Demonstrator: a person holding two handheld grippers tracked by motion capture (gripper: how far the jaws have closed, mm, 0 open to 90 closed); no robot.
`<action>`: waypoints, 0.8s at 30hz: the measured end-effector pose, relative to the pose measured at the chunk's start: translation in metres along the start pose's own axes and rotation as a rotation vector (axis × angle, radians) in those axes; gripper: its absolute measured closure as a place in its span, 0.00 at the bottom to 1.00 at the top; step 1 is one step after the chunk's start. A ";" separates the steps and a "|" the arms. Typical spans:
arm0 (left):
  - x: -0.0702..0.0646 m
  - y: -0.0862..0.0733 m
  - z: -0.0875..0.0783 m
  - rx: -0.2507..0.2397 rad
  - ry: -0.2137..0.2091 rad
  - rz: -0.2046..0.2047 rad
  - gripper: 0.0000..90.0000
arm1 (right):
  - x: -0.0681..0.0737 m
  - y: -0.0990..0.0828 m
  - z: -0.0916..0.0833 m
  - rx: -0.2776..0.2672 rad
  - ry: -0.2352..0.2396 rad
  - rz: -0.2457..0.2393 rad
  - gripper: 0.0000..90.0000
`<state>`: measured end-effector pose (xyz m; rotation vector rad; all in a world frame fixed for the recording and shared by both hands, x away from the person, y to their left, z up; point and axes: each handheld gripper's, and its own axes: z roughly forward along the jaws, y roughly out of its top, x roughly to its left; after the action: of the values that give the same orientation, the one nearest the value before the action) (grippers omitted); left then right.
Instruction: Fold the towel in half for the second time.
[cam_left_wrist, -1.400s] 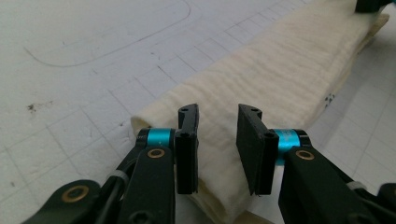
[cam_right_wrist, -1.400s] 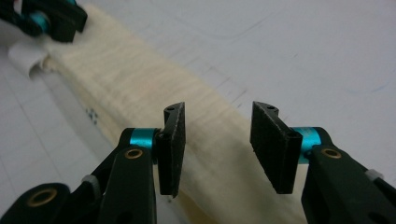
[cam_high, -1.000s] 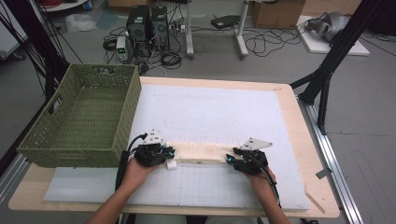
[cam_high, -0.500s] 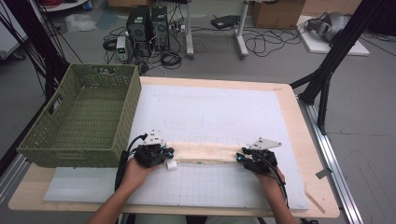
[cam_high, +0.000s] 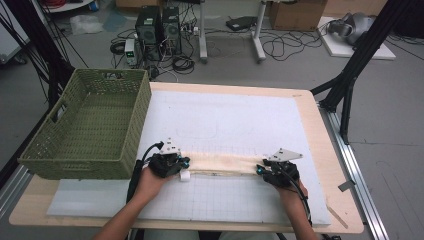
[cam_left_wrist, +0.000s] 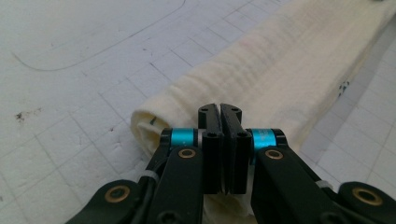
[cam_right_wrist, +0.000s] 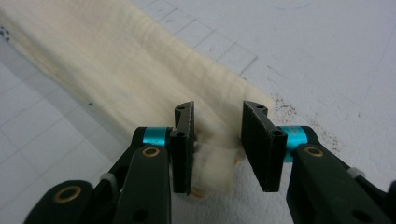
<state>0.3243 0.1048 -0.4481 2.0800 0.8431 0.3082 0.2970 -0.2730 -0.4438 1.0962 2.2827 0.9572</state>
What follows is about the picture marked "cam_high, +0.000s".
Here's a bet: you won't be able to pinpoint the white-legged desk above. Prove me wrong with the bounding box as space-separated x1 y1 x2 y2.
198 0 268 64

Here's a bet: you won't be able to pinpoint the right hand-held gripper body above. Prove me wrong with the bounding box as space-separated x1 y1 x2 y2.
262 147 304 189

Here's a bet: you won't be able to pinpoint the small white power supply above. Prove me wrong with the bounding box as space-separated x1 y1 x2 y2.
123 38 139 67

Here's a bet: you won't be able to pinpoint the person's left hand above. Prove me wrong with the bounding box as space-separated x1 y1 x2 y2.
133 166 174 205

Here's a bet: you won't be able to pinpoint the loose black floor cables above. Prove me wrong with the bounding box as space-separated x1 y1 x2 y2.
260 29 332 63

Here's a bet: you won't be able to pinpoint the person's right hand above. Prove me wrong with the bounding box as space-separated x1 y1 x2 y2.
276 179 309 208

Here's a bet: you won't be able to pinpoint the black computer tower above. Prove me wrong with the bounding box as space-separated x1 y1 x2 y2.
161 6 183 56
134 5 162 62

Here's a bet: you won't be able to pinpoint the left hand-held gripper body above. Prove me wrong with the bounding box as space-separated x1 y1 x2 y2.
147 137 183 179

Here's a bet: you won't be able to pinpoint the white cabinet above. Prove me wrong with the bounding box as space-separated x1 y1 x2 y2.
0 28 31 65

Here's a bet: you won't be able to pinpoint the black metal frame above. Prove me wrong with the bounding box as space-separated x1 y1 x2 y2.
0 0 77 189
309 0 419 145

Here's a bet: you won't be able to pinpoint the large open cardboard box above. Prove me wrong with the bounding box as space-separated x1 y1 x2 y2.
268 0 328 32

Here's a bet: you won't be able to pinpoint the wooden strip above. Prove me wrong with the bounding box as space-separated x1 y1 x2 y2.
325 203 350 230

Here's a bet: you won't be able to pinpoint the light wooden cabinet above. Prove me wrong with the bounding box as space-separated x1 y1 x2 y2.
321 0 389 18

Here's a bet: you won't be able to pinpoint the grey helmet-shaped device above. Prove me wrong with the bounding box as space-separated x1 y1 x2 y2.
327 12 377 46

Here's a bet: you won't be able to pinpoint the coiled black cable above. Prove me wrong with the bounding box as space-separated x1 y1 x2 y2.
170 54 196 75
109 39 126 56

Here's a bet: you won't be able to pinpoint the black flat device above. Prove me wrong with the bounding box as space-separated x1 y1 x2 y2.
225 15 258 32

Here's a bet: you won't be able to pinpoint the clear plastic bag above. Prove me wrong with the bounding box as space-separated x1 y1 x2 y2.
69 13 105 36

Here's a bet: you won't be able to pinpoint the red cable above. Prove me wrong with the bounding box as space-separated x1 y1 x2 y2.
41 0 68 9

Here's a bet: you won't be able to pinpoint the white floor panel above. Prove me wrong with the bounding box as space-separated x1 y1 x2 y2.
316 15 398 61

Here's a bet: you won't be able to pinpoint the grey tape piece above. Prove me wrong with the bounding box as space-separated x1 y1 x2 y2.
337 179 357 193

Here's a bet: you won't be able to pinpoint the cream printed cloth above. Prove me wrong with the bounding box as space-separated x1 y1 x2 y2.
179 151 273 183

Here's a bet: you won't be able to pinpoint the round white table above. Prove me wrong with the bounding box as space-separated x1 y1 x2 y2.
46 0 98 14

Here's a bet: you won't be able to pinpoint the white grid mat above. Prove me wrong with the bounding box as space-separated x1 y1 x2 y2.
46 89 332 226

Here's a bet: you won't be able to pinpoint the aluminium rail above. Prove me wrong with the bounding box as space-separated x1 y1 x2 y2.
0 164 33 219
319 105 390 240

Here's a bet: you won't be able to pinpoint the blue-grey sheet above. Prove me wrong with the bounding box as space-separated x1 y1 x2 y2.
101 9 129 33

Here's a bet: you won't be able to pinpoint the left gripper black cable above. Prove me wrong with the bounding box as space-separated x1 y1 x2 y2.
125 141 165 204

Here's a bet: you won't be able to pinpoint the green wicker basket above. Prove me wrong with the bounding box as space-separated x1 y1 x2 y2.
17 68 153 181

